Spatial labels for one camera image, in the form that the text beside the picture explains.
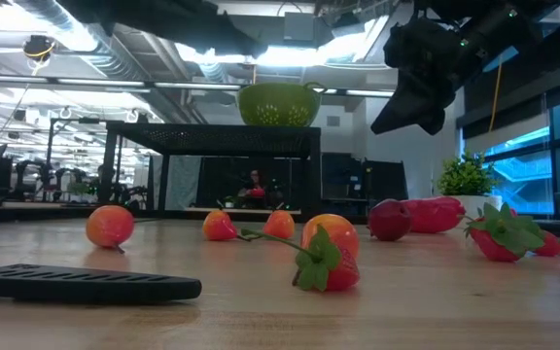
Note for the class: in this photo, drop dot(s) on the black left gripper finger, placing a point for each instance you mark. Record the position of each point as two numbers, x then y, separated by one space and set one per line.
236 41

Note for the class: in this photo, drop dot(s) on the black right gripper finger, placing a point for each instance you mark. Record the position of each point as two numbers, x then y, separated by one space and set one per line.
406 104
440 109

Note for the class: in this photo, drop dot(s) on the green plastic colander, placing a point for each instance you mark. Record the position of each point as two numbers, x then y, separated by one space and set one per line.
280 107

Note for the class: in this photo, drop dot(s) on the dark red plum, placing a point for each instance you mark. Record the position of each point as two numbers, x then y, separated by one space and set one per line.
389 220

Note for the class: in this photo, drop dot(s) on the red strawberry green leaves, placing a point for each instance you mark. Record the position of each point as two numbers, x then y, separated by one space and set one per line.
491 248
552 247

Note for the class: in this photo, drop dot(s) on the small orange peach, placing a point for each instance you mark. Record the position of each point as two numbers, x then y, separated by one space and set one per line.
218 226
338 233
280 224
110 226

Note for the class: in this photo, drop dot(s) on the black kitchen knife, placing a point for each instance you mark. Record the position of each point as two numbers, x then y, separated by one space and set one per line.
90 287

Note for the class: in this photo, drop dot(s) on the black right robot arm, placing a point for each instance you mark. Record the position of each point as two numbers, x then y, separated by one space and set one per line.
503 29

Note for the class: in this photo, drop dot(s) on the bright ceiling light panel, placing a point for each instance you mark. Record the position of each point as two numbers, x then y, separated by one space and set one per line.
285 56

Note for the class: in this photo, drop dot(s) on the grey ceiling box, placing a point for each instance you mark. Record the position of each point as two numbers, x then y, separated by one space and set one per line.
299 26

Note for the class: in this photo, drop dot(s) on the green plant in white pot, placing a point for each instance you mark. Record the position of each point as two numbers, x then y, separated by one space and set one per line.
465 177

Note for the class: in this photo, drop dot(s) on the black background cabinet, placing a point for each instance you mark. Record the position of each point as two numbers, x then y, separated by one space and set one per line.
384 180
340 180

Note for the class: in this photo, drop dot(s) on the black perforated metal shelf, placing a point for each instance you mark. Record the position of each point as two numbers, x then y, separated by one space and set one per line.
212 138

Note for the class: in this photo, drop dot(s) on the long red bell pepper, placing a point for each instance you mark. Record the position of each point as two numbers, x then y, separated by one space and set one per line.
435 214

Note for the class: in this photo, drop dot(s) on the black round ceiling device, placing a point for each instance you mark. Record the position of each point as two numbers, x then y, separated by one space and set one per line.
39 47

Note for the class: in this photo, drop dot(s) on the person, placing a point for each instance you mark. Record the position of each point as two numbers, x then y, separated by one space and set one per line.
255 182

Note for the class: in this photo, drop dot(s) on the red background object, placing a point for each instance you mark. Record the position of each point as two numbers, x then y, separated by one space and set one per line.
258 192

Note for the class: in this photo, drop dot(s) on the white curtain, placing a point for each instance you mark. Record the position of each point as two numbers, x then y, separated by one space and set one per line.
178 182

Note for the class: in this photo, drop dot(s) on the red strawberry long green stem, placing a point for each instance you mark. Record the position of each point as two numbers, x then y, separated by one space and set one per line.
345 274

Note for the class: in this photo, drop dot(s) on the background wooden table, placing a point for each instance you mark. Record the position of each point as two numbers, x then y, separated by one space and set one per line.
32 204

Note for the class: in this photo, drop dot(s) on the long ceiling light rail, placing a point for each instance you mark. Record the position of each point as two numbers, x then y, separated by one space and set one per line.
187 85

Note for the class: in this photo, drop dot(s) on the small wall vent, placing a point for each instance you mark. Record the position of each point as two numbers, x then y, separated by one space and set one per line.
333 121

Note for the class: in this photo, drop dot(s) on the black background rig frame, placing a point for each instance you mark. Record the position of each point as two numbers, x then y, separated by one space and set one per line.
50 155

